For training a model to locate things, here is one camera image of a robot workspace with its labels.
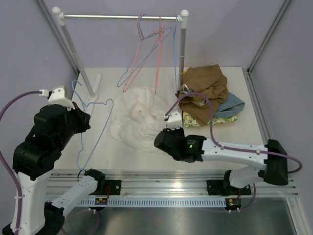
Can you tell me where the pink hanger of brown skirt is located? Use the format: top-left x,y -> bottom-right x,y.
123,14 -> 165,93

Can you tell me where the metal clothes rack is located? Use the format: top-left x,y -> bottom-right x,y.
52,7 -> 189,100

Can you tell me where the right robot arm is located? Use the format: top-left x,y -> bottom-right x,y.
154,128 -> 288,196

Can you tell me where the blue hanger of red skirt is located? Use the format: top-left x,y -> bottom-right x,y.
173,15 -> 179,94

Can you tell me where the lemon print skirt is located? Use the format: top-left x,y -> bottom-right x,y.
183,112 -> 240,127

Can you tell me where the light blue denim garment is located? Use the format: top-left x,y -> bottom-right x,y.
214,92 -> 246,118

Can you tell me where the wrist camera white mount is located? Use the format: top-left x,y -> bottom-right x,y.
39,86 -> 75,111
163,111 -> 183,130

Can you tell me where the white dress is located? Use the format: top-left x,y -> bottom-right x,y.
110,87 -> 169,153

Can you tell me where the blue hanger of white dress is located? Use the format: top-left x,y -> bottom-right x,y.
71,79 -> 115,171

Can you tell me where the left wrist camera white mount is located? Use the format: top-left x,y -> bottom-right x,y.
39,86 -> 75,111

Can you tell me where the brown skirt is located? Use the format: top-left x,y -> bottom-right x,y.
177,65 -> 228,127

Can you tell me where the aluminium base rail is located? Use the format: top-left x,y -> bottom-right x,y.
33,168 -> 299,209

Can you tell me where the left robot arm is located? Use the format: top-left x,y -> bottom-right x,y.
2,103 -> 106,235

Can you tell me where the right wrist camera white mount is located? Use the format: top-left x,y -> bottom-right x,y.
163,111 -> 183,130

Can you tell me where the pink hanger of lemon skirt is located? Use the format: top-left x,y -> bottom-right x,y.
154,16 -> 164,94

